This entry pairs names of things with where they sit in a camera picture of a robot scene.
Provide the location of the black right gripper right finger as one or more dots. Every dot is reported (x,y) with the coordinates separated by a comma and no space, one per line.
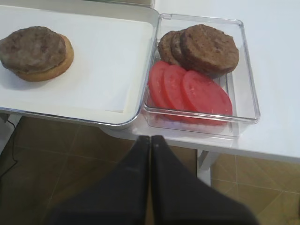
(180,198)

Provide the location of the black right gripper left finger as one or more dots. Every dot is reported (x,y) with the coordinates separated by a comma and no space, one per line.
(120,198)

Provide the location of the front red tomato slice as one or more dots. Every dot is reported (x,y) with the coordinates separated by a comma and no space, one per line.
(201,94)

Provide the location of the red tomato slice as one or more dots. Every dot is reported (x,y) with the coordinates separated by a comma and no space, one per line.
(155,84)
(201,94)
(172,80)

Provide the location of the rear red tomato slice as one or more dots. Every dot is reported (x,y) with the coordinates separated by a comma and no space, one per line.
(155,84)

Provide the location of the clear box with patties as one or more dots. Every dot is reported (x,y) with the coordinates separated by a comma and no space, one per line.
(238,84)

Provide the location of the middle red tomato slice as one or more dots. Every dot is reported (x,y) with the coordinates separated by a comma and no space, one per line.
(172,80)

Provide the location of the white paper tray liner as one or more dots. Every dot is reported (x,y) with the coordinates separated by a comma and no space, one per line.
(110,57)

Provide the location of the bottom burger bun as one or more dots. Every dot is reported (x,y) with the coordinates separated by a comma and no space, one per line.
(53,72)

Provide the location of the white serving tray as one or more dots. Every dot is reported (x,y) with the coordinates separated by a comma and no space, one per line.
(109,10)

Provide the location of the front brown burger patty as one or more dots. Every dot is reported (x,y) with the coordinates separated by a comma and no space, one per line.
(209,50)

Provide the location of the brown burger patty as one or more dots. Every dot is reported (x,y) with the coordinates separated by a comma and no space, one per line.
(164,48)
(209,50)
(176,50)

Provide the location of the rear brown burger patty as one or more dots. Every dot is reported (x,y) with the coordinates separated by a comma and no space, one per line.
(164,48)

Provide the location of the middle brown burger patty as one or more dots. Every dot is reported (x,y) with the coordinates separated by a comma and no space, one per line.
(176,50)

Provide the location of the patty on bun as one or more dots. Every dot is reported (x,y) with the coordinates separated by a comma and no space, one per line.
(33,49)

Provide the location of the white table leg frame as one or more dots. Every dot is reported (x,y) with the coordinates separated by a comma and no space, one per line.
(205,160)

